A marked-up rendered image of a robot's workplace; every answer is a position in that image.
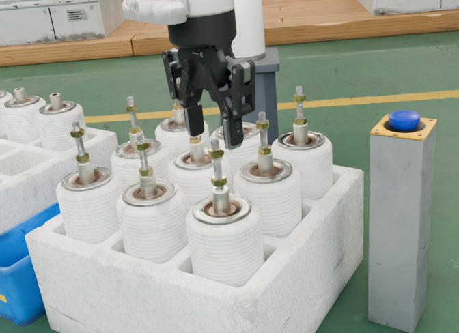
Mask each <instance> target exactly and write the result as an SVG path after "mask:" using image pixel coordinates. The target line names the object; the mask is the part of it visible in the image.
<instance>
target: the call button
mask: <svg viewBox="0 0 459 333"><path fill-rule="evenodd" d="M420 119H421V115H420V114H419V113H417V112H415V111H409V110H400V111H394V112H392V113H390V114H389V122H390V123H391V125H392V126H393V127H394V128H397V129H401V130H408V129H412V128H415V127H416V126H417V124H418V123H419V122H420Z"/></svg>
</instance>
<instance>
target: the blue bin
mask: <svg viewBox="0 0 459 333"><path fill-rule="evenodd" d="M60 213H61V211H60V208H59V202H58V201H57V202H55V203H53V204H52V205H50V206H48V207H46V208H44V209H43V210H41V211H39V212H38V213H36V214H34V215H32V216H31V217H29V218H27V219H26V220H24V221H22V222H20V223H18V224H17V225H15V226H13V227H12V228H10V229H8V230H7V231H4V232H3V233H1V234H0V317H3V318H4V319H7V320H8V321H11V322H12V323H15V324H17V325H19V326H21V327H26V326H28V325H31V324H32V323H33V322H34V321H36V320H37V319H39V318H40V317H41V316H42V315H44V314H45V313H46V310H45V307H44V302H43V300H42V296H41V293H40V288H39V286H38V281H37V278H36V274H35V271H34V268H33V264H32V261H31V257H30V254H29V249H28V247H27V243H26V239H25V236H26V234H28V233H30V232H31V231H33V230H34V229H36V228H38V227H42V226H43V225H44V223H45V222H47V221H49V220H50V219H52V218H54V217H55V216H57V215H58V214H60Z"/></svg>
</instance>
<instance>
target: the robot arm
mask: <svg viewBox="0 0 459 333"><path fill-rule="evenodd" d="M122 9H123V13H124V19H126V20H134V21H139V22H145V23H154V24H160V25H167V28H168V33H169V41H170V42H171V44H173V45H174V46H177V48H173V49H170V50H166V51H163V52H162V57H163V63H164V67H165V73H166V77H167V83H168V87H169V92H170V96H171V98H172V99H173V100H175V99H178V100H179V101H180V105H181V106H182V107H184V116H185V122H186V127H187V132H188V135H189V136H191V137H195V136H198V135H200V134H203V133H204V130H205V128H204V117H203V111H202V105H201V104H199V103H198V102H200V100H201V95H202V92H203V89H205V90H206V91H208V93H209V94H210V97H211V99H212V101H213V102H216V103H217V104H218V107H219V110H220V112H221V114H222V116H223V118H224V119H222V124H223V136H224V143H225V148H226V149H228V150H233V149H236V148H238V147H240V146H241V145H242V142H243V139H244V136H243V128H242V116H244V115H247V114H249V113H252V112H254V111H255V63H254V61H258V60H261V59H263V58H265V56H266V51H265V39H264V17H263V7H262V0H124V1H123V3H122ZM177 78H180V85H179V88H177V85H176V79H177ZM226 85H228V89H227V90H225V91H219V89H221V88H224V86H226ZM244 96H245V103H244V104H243V103H242V98H243V97H244ZM227 97H228V98H230V100H231V102H232V107H231V108H229V106H228V104H227V101H226V98H227Z"/></svg>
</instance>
